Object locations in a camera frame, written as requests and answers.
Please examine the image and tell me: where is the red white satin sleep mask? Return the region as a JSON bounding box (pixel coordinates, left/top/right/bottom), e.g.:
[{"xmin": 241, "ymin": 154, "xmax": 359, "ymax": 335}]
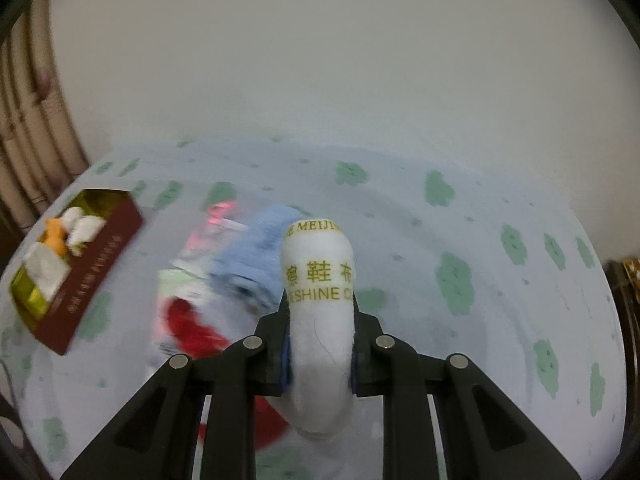
[{"xmin": 165, "ymin": 297, "xmax": 288, "ymax": 450}]

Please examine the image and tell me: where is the blue towel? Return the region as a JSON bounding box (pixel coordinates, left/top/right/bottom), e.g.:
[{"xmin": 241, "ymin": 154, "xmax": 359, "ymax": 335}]
[{"xmin": 208, "ymin": 204, "xmax": 305, "ymax": 310}]

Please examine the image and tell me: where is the white fluffy cloth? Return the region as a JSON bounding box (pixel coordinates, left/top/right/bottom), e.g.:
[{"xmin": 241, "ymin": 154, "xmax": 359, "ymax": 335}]
[{"xmin": 60, "ymin": 206, "xmax": 106, "ymax": 257}]

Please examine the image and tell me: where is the orange plush toy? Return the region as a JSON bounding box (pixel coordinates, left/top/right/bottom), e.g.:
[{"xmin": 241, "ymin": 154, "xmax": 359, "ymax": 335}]
[{"xmin": 42, "ymin": 218, "xmax": 67, "ymax": 258}]

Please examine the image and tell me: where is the white shoe shine cloth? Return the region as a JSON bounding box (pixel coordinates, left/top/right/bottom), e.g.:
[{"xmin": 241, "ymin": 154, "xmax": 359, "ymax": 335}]
[{"xmin": 271, "ymin": 219, "xmax": 356, "ymax": 440}]

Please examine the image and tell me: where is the sachet with pink ribbon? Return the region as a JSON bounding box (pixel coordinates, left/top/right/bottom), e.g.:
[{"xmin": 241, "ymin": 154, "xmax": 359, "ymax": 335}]
[{"xmin": 179, "ymin": 200, "xmax": 246, "ymax": 260}]

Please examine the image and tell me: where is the pink green wipes pack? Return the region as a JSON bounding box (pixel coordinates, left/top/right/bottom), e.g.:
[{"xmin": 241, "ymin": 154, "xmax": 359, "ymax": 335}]
[{"xmin": 151, "ymin": 269, "xmax": 219, "ymax": 359}]

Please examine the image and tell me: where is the blue cloud print tablecloth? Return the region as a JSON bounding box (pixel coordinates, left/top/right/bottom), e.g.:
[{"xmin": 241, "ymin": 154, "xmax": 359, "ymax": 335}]
[{"xmin": 1, "ymin": 141, "xmax": 627, "ymax": 479}]

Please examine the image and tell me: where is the cluttered side shelf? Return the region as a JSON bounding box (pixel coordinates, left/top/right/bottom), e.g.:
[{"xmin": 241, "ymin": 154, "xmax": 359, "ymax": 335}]
[{"xmin": 604, "ymin": 257, "xmax": 639, "ymax": 309}]

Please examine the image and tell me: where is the red gold toffee tin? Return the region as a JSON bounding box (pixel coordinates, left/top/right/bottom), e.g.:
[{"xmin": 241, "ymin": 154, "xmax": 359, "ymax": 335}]
[{"xmin": 9, "ymin": 188, "xmax": 143, "ymax": 356}]

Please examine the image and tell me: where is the beige patterned curtain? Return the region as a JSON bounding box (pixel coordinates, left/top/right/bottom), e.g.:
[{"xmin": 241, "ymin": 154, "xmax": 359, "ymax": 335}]
[{"xmin": 0, "ymin": 0, "xmax": 89, "ymax": 232}]

